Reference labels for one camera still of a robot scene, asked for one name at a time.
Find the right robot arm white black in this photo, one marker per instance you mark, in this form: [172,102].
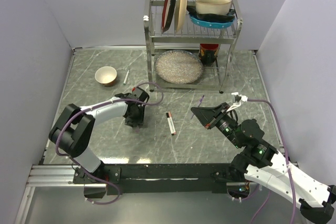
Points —
[262,163]

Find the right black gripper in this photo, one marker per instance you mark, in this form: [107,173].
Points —
[206,115]

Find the cream ceramic bowl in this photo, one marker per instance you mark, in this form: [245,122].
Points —
[217,7]

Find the beige plate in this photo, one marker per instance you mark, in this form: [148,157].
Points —
[179,16]

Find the small cream bowl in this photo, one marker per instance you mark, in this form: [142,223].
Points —
[106,76]

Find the red black plate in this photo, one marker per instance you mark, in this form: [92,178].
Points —
[167,14]

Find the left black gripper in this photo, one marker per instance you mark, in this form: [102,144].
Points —
[139,121]

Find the blue dotted dish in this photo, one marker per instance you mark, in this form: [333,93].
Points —
[212,25]

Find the green tipped white pen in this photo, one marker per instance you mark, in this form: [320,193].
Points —
[126,77]

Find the white pen orange cap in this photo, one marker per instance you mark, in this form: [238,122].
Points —
[172,123]

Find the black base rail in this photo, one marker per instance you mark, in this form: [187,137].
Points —
[114,179]

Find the steel dish rack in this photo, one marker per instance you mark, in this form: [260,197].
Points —
[215,77]

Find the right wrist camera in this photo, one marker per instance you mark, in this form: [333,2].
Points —
[238,98]

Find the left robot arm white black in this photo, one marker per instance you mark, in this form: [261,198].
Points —
[72,131]

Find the red black mug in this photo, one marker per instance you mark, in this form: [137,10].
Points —
[208,53]

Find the black dish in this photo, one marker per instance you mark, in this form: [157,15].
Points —
[211,17]

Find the speckled grey plate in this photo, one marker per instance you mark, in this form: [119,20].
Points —
[178,67]

